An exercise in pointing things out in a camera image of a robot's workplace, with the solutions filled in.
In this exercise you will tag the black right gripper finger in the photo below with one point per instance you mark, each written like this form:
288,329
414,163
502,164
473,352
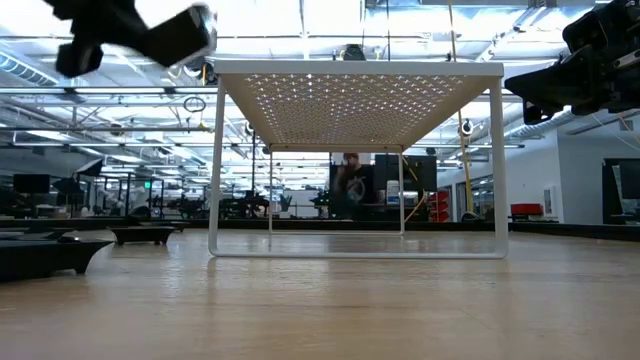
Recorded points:
565,80
537,99

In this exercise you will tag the white perforated metal shelf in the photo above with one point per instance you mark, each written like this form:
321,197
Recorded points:
350,67

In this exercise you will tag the black round hanging device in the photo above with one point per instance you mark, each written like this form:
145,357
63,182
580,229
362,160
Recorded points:
466,127

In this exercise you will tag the red box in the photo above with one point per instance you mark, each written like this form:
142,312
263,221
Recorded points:
526,209

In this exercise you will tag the red storage bins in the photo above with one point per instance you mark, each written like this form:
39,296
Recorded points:
442,205

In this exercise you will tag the black studio light hood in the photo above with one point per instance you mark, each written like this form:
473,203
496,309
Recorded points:
90,168

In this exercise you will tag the white plastic jug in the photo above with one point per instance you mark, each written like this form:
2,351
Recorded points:
393,192

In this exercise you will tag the black monitor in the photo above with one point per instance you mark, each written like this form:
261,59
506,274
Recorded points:
31,183

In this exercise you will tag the person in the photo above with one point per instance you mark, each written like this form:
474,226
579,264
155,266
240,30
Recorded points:
355,187

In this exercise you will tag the white wall poster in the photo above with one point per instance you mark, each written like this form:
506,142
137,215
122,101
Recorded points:
550,200

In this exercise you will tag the black aluminium extrusion frame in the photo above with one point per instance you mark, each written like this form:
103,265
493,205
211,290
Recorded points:
575,231

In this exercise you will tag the black wall panel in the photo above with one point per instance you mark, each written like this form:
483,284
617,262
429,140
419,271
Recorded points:
415,172

